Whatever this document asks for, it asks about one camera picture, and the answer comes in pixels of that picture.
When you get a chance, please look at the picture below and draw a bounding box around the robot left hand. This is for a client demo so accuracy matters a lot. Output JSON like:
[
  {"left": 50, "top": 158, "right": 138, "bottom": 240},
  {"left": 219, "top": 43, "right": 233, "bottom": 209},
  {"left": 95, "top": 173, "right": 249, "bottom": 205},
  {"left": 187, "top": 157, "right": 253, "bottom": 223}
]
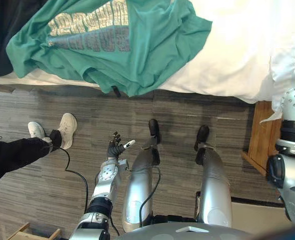
[{"left": 106, "top": 131, "right": 137, "bottom": 160}]

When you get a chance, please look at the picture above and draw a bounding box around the white bed sheet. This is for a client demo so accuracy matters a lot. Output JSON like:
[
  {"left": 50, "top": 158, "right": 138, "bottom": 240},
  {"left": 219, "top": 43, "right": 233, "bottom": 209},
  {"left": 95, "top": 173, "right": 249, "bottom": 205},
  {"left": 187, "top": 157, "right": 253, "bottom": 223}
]
[{"left": 0, "top": 0, "right": 295, "bottom": 105}]

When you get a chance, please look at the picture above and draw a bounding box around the black cloth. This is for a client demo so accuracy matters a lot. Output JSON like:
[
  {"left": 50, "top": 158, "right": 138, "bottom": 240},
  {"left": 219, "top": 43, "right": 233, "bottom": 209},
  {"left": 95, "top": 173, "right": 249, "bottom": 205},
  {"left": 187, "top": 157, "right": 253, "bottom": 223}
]
[{"left": 0, "top": 0, "right": 45, "bottom": 77}]

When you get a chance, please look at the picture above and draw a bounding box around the robot left foot dark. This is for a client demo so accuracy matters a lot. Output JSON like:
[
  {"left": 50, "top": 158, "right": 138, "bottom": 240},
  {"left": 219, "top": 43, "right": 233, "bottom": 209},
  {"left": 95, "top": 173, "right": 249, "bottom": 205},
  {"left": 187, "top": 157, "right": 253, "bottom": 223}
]
[{"left": 148, "top": 118, "right": 161, "bottom": 145}]

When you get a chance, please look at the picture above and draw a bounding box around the robot foot dark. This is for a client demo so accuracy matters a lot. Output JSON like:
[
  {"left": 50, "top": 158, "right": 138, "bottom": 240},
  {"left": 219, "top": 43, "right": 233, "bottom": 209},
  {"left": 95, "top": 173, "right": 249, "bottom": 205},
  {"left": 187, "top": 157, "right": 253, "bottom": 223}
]
[
  {"left": 193, "top": 124, "right": 211, "bottom": 152},
  {"left": 148, "top": 118, "right": 161, "bottom": 145}
]

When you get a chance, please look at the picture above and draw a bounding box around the robot left leg silver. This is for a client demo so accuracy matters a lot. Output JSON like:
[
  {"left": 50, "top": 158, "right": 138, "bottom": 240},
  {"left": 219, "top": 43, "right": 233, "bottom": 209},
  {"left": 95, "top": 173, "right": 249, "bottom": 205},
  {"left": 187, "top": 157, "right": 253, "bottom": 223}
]
[{"left": 121, "top": 139, "right": 162, "bottom": 232}]

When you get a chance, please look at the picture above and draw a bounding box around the robot leg silver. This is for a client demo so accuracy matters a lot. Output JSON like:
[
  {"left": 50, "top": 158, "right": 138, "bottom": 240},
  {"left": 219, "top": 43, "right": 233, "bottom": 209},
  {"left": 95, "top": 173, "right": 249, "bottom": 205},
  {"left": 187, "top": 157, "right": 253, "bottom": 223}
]
[
  {"left": 193, "top": 144, "right": 233, "bottom": 229},
  {"left": 121, "top": 139, "right": 162, "bottom": 232}
]

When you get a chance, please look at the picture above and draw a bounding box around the person's white shoe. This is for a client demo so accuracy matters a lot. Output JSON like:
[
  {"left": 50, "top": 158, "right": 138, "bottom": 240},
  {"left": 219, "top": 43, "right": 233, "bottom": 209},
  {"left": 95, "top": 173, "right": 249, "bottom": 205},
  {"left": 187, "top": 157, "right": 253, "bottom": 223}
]
[
  {"left": 56, "top": 112, "right": 78, "bottom": 151},
  {"left": 27, "top": 121, "right": 48, "bottom": 141}
]

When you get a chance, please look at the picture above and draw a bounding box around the robot right foot dark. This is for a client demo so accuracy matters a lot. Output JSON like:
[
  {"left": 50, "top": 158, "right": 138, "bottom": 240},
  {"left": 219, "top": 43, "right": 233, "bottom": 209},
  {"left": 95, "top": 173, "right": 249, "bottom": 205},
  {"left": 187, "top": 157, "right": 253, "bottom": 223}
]
[{"left": 193, "top": 124, "right": 211, "bottom": 152}]

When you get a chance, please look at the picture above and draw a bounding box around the green printed t-shirt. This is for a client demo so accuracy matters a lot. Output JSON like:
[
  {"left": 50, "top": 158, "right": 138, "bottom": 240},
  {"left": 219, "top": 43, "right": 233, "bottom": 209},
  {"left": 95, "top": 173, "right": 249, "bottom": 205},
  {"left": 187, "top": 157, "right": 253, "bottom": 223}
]
[{"left": 6, "top": 0, "right": 213, "bottom": 98}]

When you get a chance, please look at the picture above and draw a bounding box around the person's leg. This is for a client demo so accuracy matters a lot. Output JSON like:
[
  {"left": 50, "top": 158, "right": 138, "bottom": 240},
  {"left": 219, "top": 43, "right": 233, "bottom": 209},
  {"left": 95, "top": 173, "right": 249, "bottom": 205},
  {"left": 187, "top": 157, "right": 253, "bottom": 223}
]
[{"left": 0, "top": 129, "right": 63, "bottom": 189}]

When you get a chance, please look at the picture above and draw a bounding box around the robot torso grey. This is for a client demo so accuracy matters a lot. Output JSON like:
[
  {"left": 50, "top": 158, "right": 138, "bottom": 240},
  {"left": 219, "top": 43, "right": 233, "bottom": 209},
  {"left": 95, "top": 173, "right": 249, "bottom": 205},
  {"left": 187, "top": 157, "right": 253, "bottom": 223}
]
[{"left": 113, "top": 214, "right": 266, "bottom": 240}]

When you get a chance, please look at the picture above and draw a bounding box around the robot right leg silver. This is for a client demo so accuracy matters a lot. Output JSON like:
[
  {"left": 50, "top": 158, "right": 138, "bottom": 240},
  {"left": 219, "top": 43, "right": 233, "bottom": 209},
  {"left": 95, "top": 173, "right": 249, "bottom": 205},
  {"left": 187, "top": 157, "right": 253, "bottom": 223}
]
[{"left": 193, "top": 144, "right": 233, "bottom": 229}]

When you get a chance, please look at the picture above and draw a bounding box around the wooden bedside furniture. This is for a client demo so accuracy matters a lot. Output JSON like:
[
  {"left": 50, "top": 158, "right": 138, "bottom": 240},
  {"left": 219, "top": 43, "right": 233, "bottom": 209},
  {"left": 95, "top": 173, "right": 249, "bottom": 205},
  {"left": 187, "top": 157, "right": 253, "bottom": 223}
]
[{"left": 241, "top": 100, "right": 284, "bottom": 177}]

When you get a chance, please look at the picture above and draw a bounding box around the black floor cable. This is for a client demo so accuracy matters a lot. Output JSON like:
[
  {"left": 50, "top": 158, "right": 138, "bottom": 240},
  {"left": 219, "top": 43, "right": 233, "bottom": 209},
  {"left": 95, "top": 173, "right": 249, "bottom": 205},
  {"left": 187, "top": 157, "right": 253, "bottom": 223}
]
[{"left": 58, "top": 146, "right": 90, "bottom": 215}]

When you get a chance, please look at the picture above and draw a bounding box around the black cable at leg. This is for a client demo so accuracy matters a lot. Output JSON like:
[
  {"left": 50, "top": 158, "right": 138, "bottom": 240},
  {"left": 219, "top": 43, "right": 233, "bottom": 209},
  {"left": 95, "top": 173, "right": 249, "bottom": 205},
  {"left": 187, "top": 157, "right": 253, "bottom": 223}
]
[{"left": 138, "top": 166, "right": 162, "bottom": 227}]

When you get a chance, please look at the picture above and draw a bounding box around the wooden frame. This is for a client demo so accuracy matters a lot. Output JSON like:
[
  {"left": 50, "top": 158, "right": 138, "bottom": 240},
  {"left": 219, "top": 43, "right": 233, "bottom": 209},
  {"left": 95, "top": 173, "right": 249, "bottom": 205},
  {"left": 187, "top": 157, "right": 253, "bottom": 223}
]
[{"left": 6, "top": 221, "right": 62, "bottom": 240}]

